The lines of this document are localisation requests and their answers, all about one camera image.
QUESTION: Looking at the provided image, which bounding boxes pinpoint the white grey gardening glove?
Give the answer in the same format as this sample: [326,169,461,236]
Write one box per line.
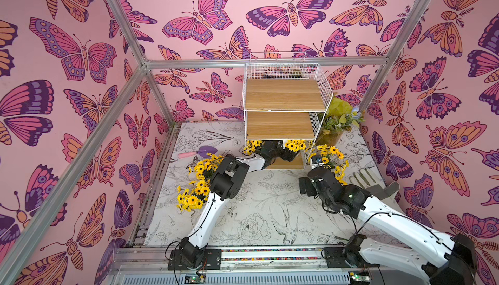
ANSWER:
[347,168,402,212]

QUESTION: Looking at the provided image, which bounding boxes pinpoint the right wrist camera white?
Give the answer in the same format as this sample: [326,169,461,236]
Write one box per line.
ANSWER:
[310,154,324,169]

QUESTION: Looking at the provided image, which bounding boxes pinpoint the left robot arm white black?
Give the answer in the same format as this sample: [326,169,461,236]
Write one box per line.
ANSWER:
[168,140,284,271]

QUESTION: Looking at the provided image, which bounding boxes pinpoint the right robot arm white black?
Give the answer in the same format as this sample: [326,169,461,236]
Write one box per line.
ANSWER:
[298,166,478,284]

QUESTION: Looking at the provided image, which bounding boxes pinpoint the white wire shelf rack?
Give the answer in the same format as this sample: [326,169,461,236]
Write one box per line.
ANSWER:
[242,62,333,169]

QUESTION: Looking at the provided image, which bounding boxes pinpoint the leafy plant in glass vase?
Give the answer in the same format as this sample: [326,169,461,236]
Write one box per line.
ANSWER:
[316,97,365,146]

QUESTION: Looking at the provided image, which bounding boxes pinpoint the purple pink garden trowel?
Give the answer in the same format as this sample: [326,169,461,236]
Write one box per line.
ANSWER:
[178,145,218,159]

